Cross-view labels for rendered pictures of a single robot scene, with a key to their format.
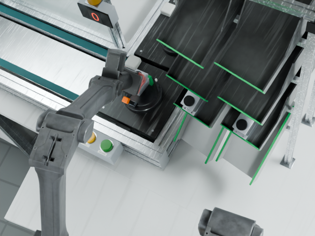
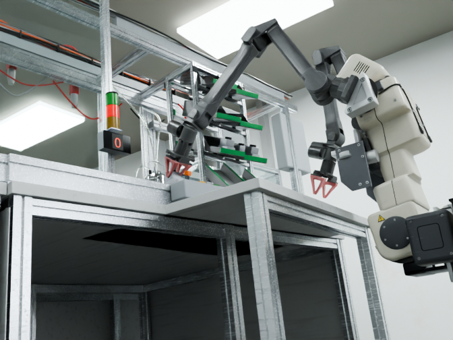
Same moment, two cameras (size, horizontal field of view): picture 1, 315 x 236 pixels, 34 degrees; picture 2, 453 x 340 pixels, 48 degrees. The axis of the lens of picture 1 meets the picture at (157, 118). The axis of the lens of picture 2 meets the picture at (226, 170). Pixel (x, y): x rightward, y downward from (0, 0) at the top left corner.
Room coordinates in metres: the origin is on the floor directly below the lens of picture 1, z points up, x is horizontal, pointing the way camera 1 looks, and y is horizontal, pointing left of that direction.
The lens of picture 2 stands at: (0.91, 1.87, 0.46)
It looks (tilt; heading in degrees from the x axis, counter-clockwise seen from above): 19 degrees up; 264
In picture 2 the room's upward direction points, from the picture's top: 6 degrees counter-clockwise
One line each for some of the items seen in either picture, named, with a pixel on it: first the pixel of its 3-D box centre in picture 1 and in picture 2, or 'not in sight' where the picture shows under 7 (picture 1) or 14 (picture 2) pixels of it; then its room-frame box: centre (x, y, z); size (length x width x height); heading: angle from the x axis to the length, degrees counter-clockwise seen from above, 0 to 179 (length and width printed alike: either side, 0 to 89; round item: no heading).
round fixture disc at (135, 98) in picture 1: (142, 94); not in sight; (0.91, 0.02, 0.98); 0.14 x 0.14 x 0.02
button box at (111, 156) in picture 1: (92, 141); (201, 194); (0.82, 0.24, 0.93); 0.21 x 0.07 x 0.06; 43
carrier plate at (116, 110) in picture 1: (143, 96); not in sight; (0.91, 0.02, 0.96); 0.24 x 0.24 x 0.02; 43
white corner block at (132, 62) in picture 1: (133, 63); not in sight; (1.05, 0.02, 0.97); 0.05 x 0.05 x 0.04; 43
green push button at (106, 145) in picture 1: (106, 145); not in sight; (0.77, 0.19, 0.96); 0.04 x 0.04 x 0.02
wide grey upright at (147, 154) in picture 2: not in sight; (149, 173); (1.06, -1.32, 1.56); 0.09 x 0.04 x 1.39; 43
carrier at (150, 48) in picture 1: (177, 32); not in sight; (1.08, -0.16, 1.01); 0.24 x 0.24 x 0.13; 43
